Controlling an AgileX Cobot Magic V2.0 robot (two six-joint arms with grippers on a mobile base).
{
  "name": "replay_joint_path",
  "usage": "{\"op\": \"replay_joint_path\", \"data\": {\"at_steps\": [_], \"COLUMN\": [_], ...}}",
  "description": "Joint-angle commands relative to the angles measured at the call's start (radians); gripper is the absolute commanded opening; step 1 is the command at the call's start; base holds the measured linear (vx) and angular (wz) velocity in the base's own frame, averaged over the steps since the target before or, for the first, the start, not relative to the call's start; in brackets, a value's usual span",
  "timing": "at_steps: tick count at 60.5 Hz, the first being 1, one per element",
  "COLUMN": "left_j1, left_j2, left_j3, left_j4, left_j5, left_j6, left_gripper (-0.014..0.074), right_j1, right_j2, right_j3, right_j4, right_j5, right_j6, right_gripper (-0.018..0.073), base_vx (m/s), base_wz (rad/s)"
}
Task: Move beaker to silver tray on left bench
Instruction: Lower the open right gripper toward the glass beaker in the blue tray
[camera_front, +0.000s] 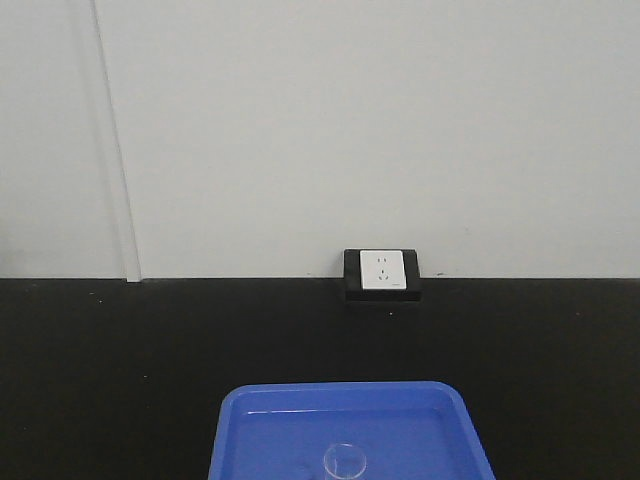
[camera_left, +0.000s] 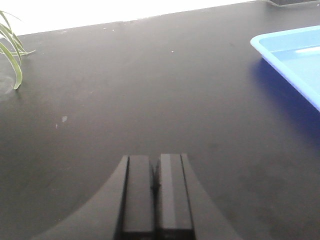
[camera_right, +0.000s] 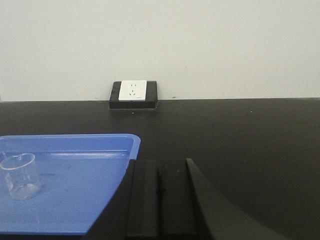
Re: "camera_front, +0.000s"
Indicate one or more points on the white socket in black box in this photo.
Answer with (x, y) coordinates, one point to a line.
(387, 275)

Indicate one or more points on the blue plastic tray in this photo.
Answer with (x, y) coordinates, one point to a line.
(408, 430)

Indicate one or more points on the clear glass beaker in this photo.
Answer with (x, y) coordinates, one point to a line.
(344, 461)

